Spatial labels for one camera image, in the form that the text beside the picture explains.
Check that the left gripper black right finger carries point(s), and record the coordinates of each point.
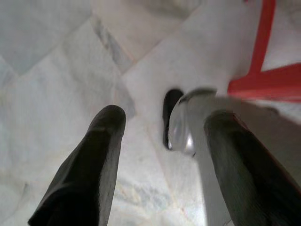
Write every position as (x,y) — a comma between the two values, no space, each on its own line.
(247,174)

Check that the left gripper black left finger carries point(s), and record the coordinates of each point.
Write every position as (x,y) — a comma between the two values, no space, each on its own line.
(89,169)

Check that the red plastic stool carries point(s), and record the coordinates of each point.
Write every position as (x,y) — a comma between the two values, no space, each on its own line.
(265,80)

